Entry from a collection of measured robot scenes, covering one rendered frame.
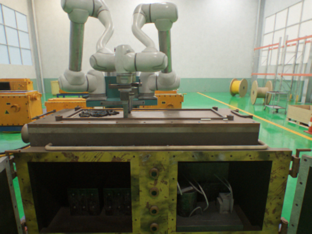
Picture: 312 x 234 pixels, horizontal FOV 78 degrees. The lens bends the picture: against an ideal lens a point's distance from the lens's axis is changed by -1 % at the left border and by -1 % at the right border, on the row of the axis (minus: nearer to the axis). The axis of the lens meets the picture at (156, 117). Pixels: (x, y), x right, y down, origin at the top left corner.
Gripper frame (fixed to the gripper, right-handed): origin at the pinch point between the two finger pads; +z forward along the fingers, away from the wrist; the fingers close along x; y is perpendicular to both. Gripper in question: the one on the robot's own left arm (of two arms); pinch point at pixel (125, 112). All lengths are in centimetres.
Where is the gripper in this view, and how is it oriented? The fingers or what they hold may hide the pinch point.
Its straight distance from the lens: 116.3
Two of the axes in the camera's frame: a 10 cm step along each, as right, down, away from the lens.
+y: 9.9, -0.2, 1.0
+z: 0.0, 9.7, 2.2
